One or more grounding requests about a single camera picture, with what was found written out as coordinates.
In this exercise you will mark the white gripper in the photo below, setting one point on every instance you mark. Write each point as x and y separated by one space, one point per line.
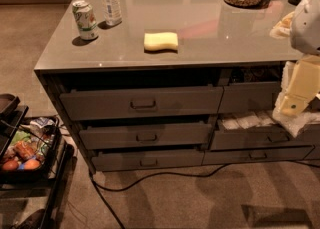
307 26

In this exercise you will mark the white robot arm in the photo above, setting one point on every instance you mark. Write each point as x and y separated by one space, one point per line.
305 28

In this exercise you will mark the snack bag on counter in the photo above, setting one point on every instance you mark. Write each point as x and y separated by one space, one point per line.
282 28

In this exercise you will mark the grey counter cabinet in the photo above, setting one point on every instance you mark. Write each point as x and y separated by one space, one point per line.
218 45

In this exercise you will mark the yellow sponge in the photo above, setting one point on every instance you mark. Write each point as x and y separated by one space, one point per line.
161 41

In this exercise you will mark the green white soda can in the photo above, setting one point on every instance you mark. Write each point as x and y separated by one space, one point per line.
85 20

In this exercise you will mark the black bin of snacks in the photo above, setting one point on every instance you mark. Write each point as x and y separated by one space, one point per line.
31 150

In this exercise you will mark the dark tray on cart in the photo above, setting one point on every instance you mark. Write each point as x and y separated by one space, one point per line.
8 103

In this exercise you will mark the black cart frame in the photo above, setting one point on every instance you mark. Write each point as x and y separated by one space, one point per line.
33 205

